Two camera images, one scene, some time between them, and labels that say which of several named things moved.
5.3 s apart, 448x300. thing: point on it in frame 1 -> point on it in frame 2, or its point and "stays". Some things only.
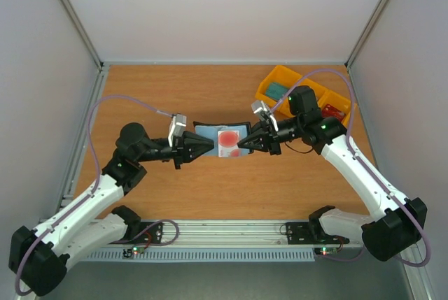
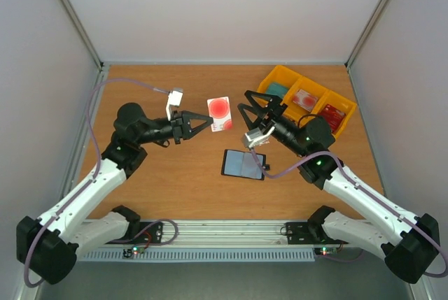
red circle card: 227,143 -> 219,110
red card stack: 330,111 stays
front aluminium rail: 234,233 stays
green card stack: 276,90 stays
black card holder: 210,131 -> 241,164
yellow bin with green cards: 276,84 stays
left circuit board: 129,252 stays
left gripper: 184,146 -> 181,124
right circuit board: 325,250 stays
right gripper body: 273,138 -> 268,116
